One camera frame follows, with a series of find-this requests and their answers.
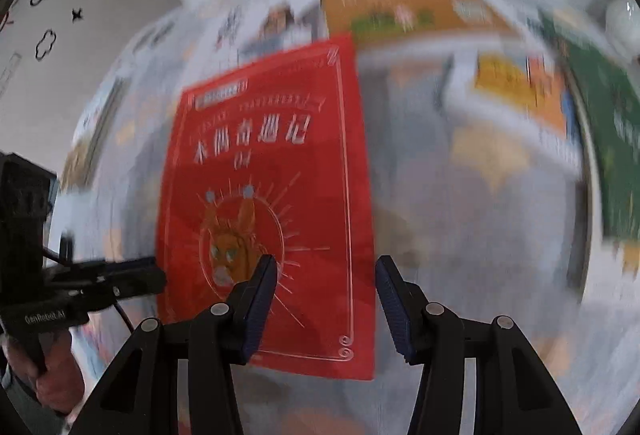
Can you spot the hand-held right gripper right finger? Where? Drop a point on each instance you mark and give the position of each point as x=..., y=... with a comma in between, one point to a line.
x=395, y=310

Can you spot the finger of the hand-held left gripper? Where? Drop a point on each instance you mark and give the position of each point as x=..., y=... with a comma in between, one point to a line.
x=140, y=282
x=125, y=264

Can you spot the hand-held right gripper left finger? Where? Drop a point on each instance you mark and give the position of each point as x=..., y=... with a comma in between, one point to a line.
x=260, y=300

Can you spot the red book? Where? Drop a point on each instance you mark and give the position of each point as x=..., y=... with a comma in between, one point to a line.
x=280, y=175

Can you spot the person's left forearm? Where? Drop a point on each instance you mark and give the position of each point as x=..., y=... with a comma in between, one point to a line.
x=25, y=415

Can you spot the person's left hand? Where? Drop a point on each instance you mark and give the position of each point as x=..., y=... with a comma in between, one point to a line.
x=55, y=390

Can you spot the white book yellow honeycomb print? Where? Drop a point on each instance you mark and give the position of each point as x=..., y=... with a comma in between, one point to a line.
x=600, y=265

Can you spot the yellow chick cartoon book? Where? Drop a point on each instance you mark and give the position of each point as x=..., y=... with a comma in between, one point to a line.
x=510, y=80

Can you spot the white comic panel book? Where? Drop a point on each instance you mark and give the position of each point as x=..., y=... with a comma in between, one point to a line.
x=270, y=22

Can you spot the dark green insect book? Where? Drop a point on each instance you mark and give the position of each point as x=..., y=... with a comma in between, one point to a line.
x=615, y=140

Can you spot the white ribbed vase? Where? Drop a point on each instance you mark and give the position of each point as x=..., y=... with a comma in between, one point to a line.
x=625, y=15

